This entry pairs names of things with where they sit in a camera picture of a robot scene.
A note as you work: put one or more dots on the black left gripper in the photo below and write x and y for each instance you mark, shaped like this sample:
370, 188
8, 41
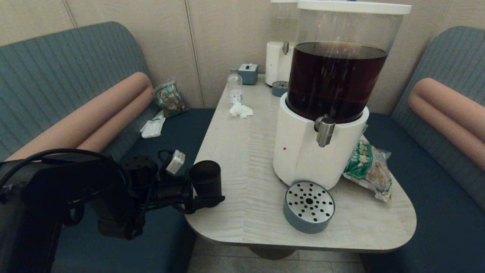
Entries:
172, 191

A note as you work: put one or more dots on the black plastic cup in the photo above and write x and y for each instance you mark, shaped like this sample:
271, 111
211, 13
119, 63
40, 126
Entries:
206, 178

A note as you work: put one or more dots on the silver dispenser tap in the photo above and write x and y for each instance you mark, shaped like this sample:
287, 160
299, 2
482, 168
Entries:
325, 132

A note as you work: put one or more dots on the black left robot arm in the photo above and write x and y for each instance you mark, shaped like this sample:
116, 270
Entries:
38, 197

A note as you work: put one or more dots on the white napkin pack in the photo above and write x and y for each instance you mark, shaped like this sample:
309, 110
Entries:
153, 128

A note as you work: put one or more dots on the crumpled white tissue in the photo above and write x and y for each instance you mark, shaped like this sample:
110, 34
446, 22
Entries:
240, 110

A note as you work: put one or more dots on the brown green snack bag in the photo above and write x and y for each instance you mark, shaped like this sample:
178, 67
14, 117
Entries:
170, 99

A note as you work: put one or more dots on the large dispenser with dark tea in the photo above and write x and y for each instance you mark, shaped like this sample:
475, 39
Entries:
299, 151

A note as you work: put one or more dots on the clear plastic bottle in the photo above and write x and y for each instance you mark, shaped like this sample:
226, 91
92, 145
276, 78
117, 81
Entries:
235, 86

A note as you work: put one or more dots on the round perforated drip tray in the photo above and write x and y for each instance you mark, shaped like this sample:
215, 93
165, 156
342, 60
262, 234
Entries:
308, 206

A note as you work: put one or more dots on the blue grey tissue box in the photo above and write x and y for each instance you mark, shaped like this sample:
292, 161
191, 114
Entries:
248, 75

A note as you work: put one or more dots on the long pink bolster cushion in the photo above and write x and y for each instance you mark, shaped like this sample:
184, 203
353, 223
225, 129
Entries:
94, 117

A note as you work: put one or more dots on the small round drip tray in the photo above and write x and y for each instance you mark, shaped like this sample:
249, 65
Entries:
279, 89

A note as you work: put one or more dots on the small white drink dispenser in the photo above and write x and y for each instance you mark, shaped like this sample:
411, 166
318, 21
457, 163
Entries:
276, 64

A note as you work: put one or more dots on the green white snack bag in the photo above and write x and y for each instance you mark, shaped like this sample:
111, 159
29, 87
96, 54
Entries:
367, 170

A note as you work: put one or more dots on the teal bench with long bolster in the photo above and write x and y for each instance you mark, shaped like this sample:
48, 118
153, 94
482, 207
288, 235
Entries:
57, 76

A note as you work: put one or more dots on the teal bench with short bolster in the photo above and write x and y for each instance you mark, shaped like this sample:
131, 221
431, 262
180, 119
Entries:
435, 208

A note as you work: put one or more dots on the white large dispenser lid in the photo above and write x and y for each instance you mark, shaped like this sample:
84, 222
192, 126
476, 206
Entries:
352, 7

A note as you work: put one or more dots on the short pink bolster cushion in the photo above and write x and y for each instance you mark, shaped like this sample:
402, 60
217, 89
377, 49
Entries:
447, 110

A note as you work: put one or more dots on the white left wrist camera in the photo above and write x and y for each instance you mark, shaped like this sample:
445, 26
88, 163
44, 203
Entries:
176, 162

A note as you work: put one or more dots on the dark table pedestal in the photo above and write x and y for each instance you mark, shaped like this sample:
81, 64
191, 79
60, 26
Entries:
272, 252

